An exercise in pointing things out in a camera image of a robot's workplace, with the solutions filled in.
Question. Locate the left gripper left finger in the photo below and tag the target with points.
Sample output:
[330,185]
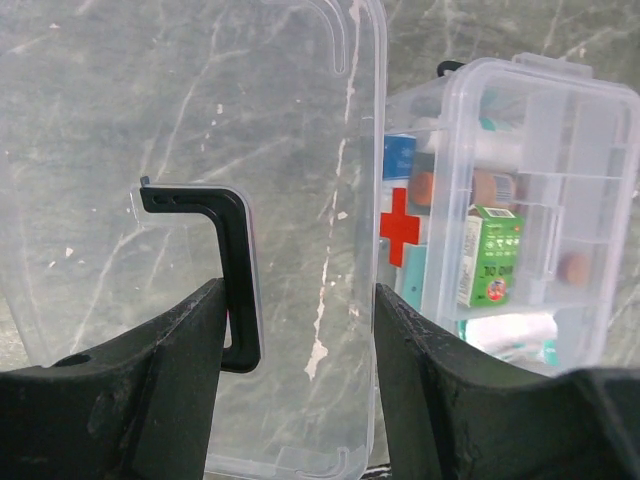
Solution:
[138,406]

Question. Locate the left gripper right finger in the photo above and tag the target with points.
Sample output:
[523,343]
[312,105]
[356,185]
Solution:
[454,412]

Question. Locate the teal-header plastic sachet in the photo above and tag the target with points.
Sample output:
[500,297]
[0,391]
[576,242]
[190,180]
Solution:
[413,277]

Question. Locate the green medicine box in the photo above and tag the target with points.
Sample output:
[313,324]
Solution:
[490,254]

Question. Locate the small orange cap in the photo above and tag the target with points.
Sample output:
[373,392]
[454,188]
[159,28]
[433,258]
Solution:
[574,269]

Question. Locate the brown medicine bottle orange cap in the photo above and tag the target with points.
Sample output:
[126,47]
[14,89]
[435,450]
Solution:
[421,188]

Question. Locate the clear plastic divider tray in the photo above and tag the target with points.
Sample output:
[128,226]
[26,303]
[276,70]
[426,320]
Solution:
[573,188]

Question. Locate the clear plastic box lid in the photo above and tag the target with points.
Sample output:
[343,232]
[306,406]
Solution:
[281,102]

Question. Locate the white medicine bottle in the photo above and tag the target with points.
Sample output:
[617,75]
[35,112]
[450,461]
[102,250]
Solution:
[498,145]

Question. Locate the small blue-label vial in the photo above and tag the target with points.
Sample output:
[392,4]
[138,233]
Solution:
[399,151]

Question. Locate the clear plastic storage box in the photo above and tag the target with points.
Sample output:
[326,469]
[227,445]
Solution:
[449,174]

